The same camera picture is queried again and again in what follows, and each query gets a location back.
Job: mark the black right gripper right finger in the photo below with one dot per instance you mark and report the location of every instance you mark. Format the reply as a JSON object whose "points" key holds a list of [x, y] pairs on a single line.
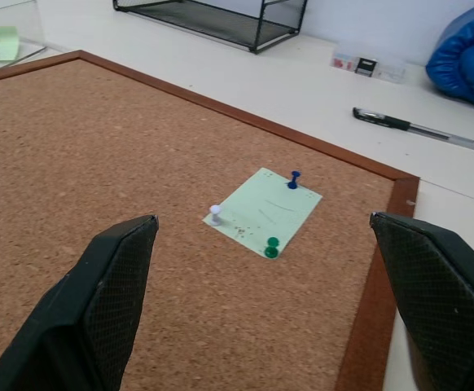
{"points": [[436, 297]]}

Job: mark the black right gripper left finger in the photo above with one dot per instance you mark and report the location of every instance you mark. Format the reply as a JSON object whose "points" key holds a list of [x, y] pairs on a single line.
{"points": [[74, 309]]}

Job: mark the white push pin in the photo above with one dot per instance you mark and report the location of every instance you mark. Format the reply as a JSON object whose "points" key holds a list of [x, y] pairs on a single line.
{"points": [[216, 215]]}

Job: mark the green push pin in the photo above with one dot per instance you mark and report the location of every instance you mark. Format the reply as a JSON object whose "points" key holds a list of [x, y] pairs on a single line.
{"points": [[271, 248]]}

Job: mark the blue push pin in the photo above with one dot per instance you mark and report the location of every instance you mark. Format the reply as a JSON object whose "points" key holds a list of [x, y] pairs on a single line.
{"points": [[293, 179]]}

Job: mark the light green paper note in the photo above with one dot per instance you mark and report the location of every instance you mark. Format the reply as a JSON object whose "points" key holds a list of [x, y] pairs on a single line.
{"points": [[261, 212]]}

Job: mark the black gel pen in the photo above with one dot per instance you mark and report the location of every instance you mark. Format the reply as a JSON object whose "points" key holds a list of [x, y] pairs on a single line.
{"points": [[408, 126]]}

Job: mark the blue boxing glove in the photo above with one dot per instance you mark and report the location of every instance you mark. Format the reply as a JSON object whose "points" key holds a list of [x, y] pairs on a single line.
{"points": [[465, 61]]}

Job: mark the small clear plastic case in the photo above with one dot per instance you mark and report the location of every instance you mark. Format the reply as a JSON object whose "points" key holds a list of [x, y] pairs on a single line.
{"points": [[367, 66]]}

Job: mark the clear plastic box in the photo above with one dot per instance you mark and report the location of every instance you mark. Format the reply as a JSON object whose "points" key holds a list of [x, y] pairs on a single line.
{"points": [[13, 32]]}

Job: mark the cork board with wooden frame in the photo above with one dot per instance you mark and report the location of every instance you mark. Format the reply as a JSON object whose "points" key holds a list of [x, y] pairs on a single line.
{"points": [[139, 183]]}

